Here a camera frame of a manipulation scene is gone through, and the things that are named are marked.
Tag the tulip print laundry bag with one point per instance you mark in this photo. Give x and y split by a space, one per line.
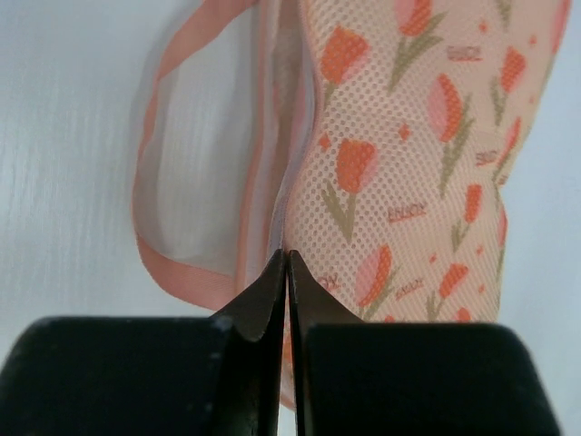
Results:
371 137

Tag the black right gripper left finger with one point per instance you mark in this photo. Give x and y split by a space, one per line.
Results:
216 375

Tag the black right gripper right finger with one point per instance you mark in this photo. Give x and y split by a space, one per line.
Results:
407 378

